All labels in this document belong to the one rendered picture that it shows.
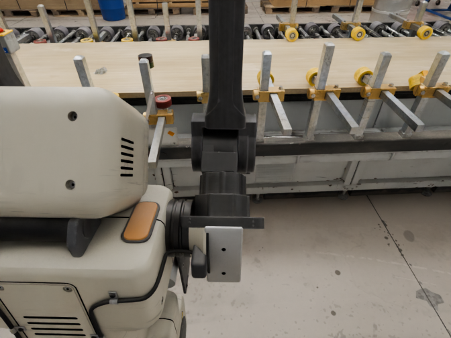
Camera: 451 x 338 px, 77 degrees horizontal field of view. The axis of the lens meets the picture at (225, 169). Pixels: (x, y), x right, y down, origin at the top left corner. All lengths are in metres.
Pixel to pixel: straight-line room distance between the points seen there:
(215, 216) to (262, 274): 1.37
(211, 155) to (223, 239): 0.13
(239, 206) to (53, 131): 0.25
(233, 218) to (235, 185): 0.05
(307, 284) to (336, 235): 0.42
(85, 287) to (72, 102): 0.21
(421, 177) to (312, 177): 0.79
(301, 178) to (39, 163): 1.80
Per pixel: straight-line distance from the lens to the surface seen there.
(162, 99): 1.40
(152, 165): 1.09
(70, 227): 0.36
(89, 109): 0.34
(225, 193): 0.41
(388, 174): 2.27
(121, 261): 0.36
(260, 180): 1.95
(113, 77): 1.71
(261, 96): 1.30
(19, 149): 0.37
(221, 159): 0.43
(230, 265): 0.43
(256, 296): 1.70
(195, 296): 1.69
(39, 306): 0.45
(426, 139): 1.77
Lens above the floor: 1.53
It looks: 41 degrees down
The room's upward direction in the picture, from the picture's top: straight up
